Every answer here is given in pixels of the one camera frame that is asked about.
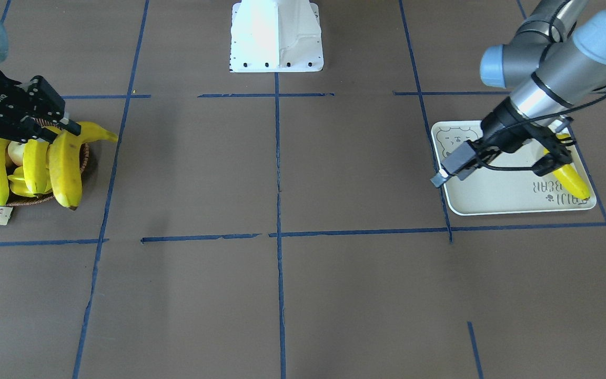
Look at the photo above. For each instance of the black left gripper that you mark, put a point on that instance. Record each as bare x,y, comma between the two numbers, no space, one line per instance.
504,125

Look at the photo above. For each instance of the yellow banana curved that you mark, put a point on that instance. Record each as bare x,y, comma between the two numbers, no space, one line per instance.
64,159

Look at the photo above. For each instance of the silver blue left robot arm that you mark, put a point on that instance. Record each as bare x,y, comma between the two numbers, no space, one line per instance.
550,66

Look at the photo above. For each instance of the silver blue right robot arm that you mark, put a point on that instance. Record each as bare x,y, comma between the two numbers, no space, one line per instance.
27,109

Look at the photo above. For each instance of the brown wicker basket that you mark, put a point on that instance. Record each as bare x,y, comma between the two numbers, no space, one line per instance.
86,157

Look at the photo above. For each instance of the yellow pear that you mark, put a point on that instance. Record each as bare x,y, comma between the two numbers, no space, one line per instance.
15,152

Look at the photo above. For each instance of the small yellow banana bunch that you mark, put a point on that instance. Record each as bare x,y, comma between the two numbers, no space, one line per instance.
18,186

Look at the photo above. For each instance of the white pedestal column base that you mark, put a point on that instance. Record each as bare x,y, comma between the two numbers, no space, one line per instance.
275,37

